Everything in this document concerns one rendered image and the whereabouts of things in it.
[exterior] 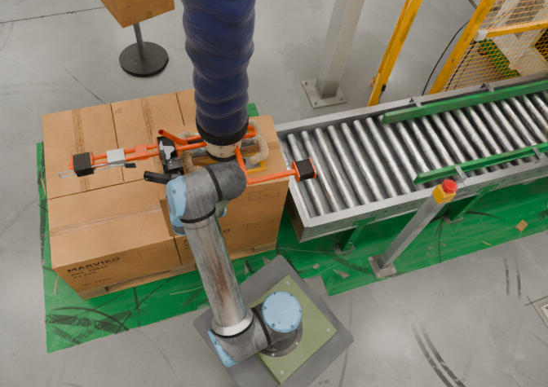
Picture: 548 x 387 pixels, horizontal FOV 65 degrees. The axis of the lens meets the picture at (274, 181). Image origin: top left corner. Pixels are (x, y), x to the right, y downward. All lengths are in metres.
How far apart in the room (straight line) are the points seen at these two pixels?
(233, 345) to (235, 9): 1.10
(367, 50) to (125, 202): 2.64
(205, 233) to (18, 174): 2.27
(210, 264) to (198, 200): 0.23
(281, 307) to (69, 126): 1.76
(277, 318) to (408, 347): 1.40
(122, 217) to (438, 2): 3.81
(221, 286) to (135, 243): 0.96
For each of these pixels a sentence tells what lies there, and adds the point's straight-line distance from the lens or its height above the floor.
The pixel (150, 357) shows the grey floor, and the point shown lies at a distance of 2.72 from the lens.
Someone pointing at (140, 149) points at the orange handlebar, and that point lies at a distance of 1.94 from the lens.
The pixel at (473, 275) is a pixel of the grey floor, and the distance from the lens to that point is 3.20.
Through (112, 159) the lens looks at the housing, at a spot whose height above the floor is 1.09.
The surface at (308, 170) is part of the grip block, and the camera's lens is 1.86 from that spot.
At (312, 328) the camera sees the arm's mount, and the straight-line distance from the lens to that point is 1.90.
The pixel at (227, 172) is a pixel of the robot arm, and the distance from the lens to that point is 1.31.
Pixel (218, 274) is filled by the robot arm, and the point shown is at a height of 1.30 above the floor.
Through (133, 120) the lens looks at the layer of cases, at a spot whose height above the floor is 0.54.
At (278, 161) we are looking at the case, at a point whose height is 0.94.
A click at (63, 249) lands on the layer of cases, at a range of 2.42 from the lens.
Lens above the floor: 2.64
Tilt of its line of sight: 59 degrees down
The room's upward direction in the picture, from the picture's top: 9 degrees clockwise
